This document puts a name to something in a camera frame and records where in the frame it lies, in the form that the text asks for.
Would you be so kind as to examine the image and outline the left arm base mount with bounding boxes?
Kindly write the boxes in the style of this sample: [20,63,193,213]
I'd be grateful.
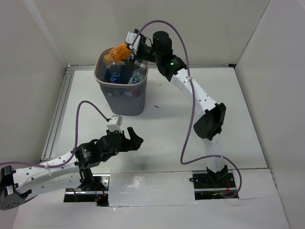
[63,174,110,207]

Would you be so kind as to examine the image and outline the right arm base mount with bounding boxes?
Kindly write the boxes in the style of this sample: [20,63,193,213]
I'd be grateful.
[189,172,237,200]

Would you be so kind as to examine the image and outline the aluminium frame rail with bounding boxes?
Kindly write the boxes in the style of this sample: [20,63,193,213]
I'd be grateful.
[40,65,94,162]

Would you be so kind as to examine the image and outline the red label plastic bottle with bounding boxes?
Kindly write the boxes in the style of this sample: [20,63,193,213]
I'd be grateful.
[123,89,142,98]

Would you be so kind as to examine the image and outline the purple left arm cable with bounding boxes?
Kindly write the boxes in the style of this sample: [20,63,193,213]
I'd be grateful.
[0,101,112,203]

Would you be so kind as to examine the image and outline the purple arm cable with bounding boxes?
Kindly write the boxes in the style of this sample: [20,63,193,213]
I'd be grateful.
[137,20,242,199]
[0,101,112,203]

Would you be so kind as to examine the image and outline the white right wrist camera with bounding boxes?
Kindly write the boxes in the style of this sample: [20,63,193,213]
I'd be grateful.
[125,31,141,54]

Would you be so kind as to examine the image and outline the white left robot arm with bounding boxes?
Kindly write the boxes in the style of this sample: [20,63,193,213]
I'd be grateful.
[0,127,143,210]

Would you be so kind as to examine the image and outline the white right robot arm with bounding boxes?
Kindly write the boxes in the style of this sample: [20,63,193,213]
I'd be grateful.
[125,30,228,187]

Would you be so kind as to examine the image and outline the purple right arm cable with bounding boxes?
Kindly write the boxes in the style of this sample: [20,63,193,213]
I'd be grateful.
[137,20,242,199]

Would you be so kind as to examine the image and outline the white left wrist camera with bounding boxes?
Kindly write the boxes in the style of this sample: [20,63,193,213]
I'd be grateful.
[107,114,123,134]

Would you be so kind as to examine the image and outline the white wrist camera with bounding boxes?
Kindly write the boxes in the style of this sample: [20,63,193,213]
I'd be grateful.
[107,114,123,134]
[125,31,141,54]

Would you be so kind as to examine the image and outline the orange plastic bottle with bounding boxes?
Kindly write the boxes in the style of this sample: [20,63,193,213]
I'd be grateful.
[104,43,131,63]

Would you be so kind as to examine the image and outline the grey mesh waste bin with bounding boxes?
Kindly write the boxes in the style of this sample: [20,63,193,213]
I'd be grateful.
[94,48,149,116]

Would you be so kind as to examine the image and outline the blue label clear bottle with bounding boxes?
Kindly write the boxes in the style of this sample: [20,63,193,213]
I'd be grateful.
[108,62,122,84]

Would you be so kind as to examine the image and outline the green white label bottle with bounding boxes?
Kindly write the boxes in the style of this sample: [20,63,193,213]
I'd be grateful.
[128,64,147,85]

